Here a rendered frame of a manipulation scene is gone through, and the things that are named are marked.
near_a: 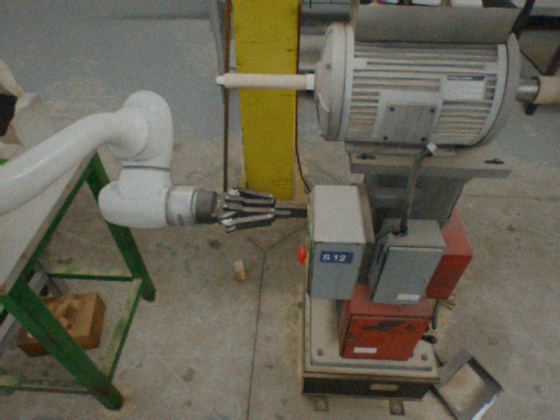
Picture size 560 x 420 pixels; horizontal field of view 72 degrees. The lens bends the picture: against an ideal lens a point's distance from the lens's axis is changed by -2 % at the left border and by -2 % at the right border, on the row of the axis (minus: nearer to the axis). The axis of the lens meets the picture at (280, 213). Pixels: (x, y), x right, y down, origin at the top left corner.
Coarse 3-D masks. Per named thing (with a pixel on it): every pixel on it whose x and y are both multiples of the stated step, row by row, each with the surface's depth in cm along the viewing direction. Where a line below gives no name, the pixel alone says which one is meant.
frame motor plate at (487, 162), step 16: (496, 144) 92; (352, 160) 88; (368, 160) 88; (384, 160) 88; (400, 160) 88; (432, 160) 88; (448, 160) 88; (464, 160) 88; (480, 160) 88; (496, 160) 87; (432, 176) 88; (448, 176) 88; (464, 176) 88; (480, 176) 88; (496, 176) 87
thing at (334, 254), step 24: (312, 192) 82; (336, 192) 80; (312, 216) 78; (336, 216) 76; (360, 216) 76; (312, 240) 73; (336, 240) 72; (360, 240) 71; (312, 264) 77; (336, 264) 76; (312, 288) 83; (336, 288) 82
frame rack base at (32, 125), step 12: (24, 96) 112; (36, 96) 112; (24, 108) 108; (36, 108) 113; (24, 120) 108; (36, 120) 113; (48, 120) 118; (12, 132) 106; (24, 132) 109; (36, 132) 114; (48, 132) 119; (24, 144) 109; (36, 144) 114
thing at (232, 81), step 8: (224, 80) 85; (232, 80) 85; (240, 80) 85; (248, 80) 85; (256, 80) 85; (264, 80) 85; (272, 80) 85; (280, 80) 85; (288, 80) 85; (296, 80) 85; (304, 80) 85; (232, 88) 87; (240, 88) 87; (248, 88) 86; (256, 88) 87; (264, 88) 86; (272, 88) 86; (280, 88) 86; (288, 88) 86; (296, 88) 86; (304, 88) 86
